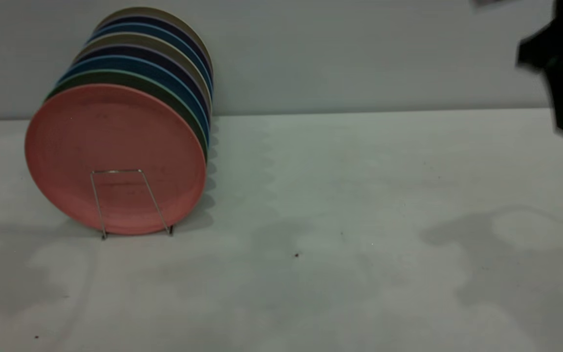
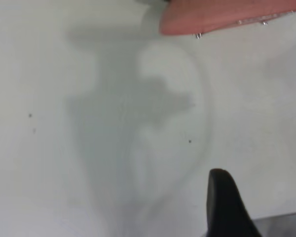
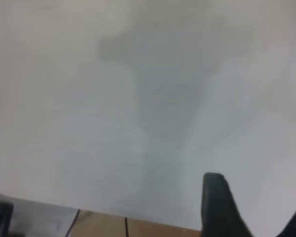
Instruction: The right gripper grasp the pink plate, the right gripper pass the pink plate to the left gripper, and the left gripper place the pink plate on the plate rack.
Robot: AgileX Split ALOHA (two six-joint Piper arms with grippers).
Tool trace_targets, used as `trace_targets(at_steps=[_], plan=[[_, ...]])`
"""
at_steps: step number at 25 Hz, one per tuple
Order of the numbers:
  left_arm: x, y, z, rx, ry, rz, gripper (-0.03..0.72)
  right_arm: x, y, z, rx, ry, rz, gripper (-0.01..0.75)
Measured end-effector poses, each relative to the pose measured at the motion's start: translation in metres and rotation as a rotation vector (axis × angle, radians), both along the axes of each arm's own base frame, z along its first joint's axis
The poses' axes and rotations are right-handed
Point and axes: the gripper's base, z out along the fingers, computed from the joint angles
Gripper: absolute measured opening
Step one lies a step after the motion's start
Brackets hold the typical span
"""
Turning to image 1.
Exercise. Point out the green round plate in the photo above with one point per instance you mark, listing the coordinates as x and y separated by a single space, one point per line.
130 77

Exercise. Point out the pink round plate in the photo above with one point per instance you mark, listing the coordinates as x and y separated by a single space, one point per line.
110 146

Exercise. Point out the blue round plate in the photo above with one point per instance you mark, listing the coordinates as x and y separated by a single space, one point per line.
135 63
149 29

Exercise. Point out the dark purple round plate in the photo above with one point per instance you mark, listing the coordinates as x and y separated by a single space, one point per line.
135 51
160 21

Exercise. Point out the beige round plate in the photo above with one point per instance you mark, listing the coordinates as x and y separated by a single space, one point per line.
140 40
149 10

